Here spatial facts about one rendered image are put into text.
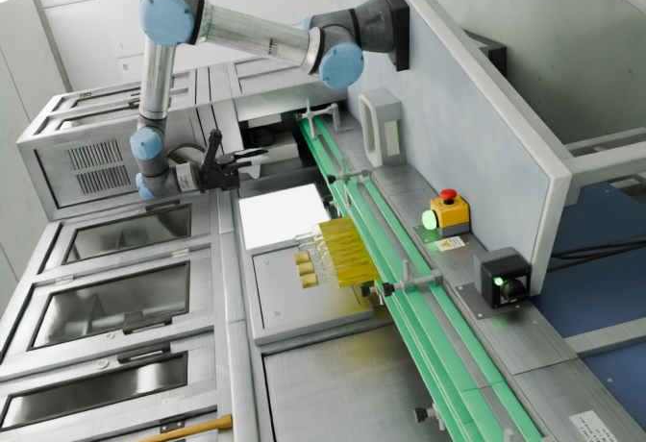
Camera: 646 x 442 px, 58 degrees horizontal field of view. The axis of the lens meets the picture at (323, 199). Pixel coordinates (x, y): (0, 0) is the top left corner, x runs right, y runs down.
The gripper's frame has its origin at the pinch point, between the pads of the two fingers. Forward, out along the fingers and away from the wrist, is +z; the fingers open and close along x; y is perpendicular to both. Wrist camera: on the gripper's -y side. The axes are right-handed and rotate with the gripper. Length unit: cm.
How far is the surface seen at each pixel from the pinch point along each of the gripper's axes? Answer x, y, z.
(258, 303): 9.4, 42.0, -11.3
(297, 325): 23.9, 42.0, -1.6
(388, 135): -9.3, 6.3, 38.2
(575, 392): 92, 15, 38
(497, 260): 65, 7, 38
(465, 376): 81, 16, 24
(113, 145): -92, 18, -59
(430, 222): 39, 10, 33
